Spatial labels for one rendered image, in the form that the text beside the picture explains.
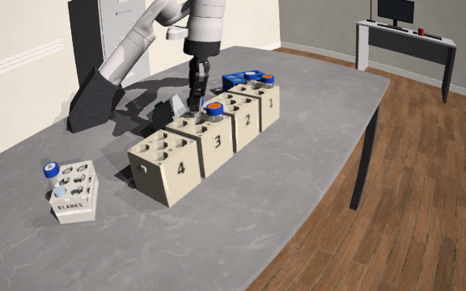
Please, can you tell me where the clear conical tube with tan liquid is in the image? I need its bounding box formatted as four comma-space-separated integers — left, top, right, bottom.
261, 74, 274, 89

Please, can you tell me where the beige block with holes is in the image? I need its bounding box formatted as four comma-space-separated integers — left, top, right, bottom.
227, 82, 279, 132
165, 111, 233, 179
127, 129, 201, 208
203, 92, 259, 153

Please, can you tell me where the blue tube rack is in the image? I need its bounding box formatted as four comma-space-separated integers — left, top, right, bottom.
222, 70, 264, 93

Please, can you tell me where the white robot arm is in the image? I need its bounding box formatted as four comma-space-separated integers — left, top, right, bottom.
99, 0, 226, 86

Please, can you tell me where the conical centrifuge tube with pink liquid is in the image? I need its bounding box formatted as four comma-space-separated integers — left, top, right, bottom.
187, 97, 204, 117

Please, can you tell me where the white tube rack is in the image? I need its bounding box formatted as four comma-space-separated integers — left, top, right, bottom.
49, 160, 99, 224

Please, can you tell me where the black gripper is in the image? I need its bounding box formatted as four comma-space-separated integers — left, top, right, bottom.
183, 39, 221, 113

